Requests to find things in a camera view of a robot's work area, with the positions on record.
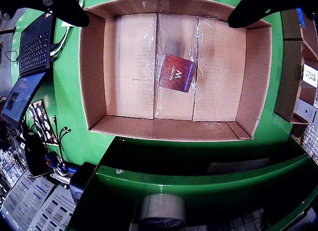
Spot clear packing tape roll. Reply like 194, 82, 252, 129
139, 193, 186, 229

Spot black bag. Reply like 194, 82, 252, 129
24, 133, 51, 176

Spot black laptop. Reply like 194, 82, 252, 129
0, 12, 55, 129

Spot tall white product box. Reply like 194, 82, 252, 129
294, 98, 318, 125

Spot dark box device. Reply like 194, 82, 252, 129
69, 161, 97, 205

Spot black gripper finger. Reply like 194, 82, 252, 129
227, 0, 318, 29
4, 0, 90, 28

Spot black cables with plugs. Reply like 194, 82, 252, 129
52, 114, 72, 166

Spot printed paper sheet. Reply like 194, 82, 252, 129
2, 175, 55, 229
28, 185, 78, 231

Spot wire mesh panel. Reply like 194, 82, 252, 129
299, 91, 318, 165

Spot dark red product box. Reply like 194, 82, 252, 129
158, 54, 197, 93

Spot small white product box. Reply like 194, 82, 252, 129
302, 64, 318, 88

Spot thin black looped wire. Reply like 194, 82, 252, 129
4, 50, 20, 66

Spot large shallow cardboard tray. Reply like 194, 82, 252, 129
79, 0, 273, 142

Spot white cables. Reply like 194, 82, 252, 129
50, 26, 73, 58

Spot black white patterned card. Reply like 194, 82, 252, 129
28, 99, 60, 145

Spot cardboard box with side flap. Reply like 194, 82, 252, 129
273, 38, 318, 137

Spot open brown cardboard box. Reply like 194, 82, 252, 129
280, 9, 318, 62

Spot gray cardboard sheet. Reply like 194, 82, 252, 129
207, 157, 271, 175

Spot blue product box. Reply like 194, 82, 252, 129
297, 7, 307, 28

